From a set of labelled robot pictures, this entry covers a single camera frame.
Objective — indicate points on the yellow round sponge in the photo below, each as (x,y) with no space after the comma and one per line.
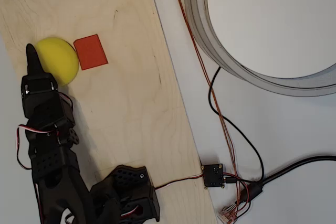
(57,58)

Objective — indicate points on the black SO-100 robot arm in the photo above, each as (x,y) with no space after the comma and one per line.
(52,161)

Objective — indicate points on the red square block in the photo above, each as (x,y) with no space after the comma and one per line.
(92,53)

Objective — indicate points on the plywood board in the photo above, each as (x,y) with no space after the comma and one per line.
(118,103)

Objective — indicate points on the small black circuit board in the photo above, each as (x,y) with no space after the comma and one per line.
(212,176)

